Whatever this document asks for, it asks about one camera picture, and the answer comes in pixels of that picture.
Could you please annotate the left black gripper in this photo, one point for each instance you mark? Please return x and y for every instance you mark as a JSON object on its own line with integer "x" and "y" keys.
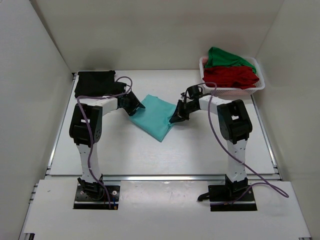
{"x": 135, "y": 102}

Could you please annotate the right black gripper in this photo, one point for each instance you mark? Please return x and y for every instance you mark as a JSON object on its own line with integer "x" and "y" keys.
{"x": 179, "y": 115}

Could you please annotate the teal t shirt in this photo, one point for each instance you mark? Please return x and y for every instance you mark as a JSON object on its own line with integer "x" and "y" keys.
{"x": 154, "y": 118}

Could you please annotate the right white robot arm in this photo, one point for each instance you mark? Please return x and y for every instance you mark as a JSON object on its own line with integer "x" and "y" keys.
{"x": 235, "y": 127}

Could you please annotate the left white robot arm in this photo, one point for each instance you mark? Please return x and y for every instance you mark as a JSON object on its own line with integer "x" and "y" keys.
{"x": 86, "y": 131}

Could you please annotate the white plastic basket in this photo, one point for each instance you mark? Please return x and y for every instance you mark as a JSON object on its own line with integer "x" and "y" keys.
{"x": 220, "y": 91}

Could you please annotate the folded black t shirt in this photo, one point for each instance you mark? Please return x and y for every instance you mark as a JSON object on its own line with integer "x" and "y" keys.
{"x": 94, "y": 83}

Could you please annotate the green t shirt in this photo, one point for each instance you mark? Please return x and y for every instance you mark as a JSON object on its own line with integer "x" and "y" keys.
{"x": 221, "y": 58}

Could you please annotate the red t shirt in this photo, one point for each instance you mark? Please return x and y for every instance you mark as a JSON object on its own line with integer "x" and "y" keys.
{"x": 240, "y": 77}

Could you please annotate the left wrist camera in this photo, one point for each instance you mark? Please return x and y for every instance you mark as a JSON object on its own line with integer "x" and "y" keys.
{"x": 118, "y": 88}

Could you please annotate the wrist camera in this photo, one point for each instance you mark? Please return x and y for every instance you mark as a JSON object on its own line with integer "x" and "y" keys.
{"x": 118, "y": 88}
{"x": 192, "y": 92}

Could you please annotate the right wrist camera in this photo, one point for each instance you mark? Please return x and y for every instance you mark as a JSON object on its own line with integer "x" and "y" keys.
{"x": 192, "y": 92}

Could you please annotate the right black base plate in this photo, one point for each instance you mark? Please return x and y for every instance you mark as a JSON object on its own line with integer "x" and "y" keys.
{"x": 222, "y": 200}

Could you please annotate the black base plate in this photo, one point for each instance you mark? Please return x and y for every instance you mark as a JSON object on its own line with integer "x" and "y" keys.
{"x": 222, "y": 200}
{"x": 96, "y": 198}

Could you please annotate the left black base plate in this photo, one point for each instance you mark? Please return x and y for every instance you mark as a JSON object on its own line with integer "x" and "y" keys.
{"x": 96, "y": 198}

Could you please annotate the aluminium rail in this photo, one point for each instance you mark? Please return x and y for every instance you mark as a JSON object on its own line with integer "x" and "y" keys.
{"x": 164, "y": 178}

